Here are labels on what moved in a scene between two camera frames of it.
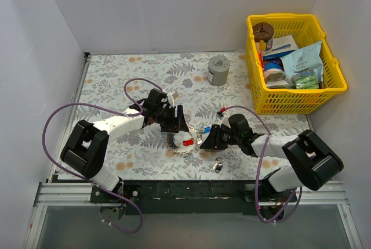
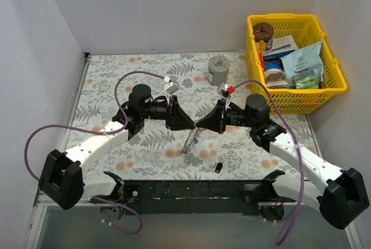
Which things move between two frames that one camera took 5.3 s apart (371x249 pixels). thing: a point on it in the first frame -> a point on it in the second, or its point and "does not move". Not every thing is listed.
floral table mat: (178, 116) does not move
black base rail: (193, 197) does not move
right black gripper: (216, 137) -> (222, 116)
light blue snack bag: (308, 57) does not move
